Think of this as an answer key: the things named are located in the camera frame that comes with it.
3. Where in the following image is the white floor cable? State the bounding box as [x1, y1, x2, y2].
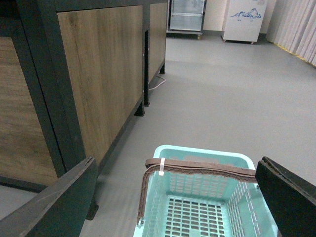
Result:
[149, 75, 166, 91]

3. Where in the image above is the light blue plastic basket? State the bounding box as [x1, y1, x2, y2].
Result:
[134, 145, 278, 237]

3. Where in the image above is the brown basket handle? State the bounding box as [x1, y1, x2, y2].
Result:
[136, 158, 257, 223]

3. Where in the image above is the glass door fridge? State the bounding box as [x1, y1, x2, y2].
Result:
[166, 0, 207, 40]

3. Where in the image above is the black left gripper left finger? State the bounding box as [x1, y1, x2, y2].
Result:
[0, 157, 97, 237]

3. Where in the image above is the white curtain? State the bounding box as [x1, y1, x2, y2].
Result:
[266, 0, 316, 66]

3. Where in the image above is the white chest freezer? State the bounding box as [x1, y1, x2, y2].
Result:
[221, 0, 268, 44]

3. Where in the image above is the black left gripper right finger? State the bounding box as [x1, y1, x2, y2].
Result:
[255, 157, 316, 237]

